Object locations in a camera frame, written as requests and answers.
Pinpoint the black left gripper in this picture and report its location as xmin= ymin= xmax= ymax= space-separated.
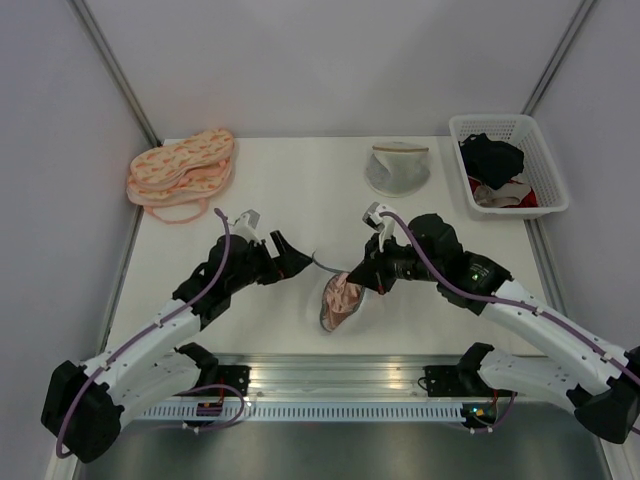
xmin=227 ymin=230 xmax=311 ymax=294

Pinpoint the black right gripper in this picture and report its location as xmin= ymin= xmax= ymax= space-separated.
xmin=347 ymin=229 xmax=441 ymax=295

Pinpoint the pink bra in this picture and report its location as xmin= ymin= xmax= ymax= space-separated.
xmin=321 ymin=271 xmax=365 ymax=331

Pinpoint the blue-zipper white mesh laundry bag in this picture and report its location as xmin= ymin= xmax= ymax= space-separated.
xmin=309 ymin=249 xmax=371 ymax=335

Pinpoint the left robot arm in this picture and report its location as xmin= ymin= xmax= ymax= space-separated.
xmin=41 ymin=231 xmax=312 ymax=463

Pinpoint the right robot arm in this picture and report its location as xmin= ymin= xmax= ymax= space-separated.
xmin=348 ymin=203 xmax=639 ymax=444

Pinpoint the beige-trim mesh laundry bag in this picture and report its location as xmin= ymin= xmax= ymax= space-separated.
xmin=364 ymin=141 xmax=430 ymax=198

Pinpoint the pink patterned laundry bag stack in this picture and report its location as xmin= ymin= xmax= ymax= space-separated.
xmin=126 ymin=128 xmax=235 ymax=225

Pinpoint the beige bra in basket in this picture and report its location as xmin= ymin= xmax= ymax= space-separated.
xmin=473 ymin=183 xmax=532 ymax=208

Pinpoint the black garment in basket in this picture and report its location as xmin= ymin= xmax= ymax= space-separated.
xmin=459 ymin=133 xmax=524 ymax=189

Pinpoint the red garment in basket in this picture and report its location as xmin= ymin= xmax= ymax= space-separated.
xmin=468 ymin=177 xmax=538 ymax=208

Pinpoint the white plastic basket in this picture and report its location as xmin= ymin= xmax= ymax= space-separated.
xmin=449 ymin=114 xmax=569 ymax=220

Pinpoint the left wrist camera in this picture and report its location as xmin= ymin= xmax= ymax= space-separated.
xmin=231 ymin=209 xmax=260 ymax=243

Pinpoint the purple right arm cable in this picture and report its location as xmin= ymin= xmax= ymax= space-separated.
xmin=379 ymin=212 xmax=640 ymax=434

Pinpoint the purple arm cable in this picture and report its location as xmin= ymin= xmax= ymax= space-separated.
xmin=379 ymin=212 xmax=640 ymax=434
xmin=54 ymin=208 xmax=251 ymax=459

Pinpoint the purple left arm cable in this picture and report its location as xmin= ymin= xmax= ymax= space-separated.
xmin=54 ymin=208 xmax=251 ymax=459

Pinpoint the aluminium rail table edge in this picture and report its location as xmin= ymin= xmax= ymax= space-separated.
xmin=193 ymin=355 xmax=493 ymax=401

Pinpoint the white slotted cable duct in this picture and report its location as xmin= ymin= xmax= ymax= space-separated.
xmin=138 ymin=400 xmax=464 ymax=423

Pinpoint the left aluminium corner post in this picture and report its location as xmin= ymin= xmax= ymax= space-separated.
xmin=68 ymin=0 xmax=162 ymax=147

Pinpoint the aluminium corner post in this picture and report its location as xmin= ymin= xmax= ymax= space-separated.
xmin=68 ymin=0 xmax=162 ymax=147
xmin=521 ymin=0 xmax=600 ymax=116

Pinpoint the right aluminium corner post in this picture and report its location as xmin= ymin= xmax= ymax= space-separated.
xmin=521 ymin=0 xmax=600 ymax=116

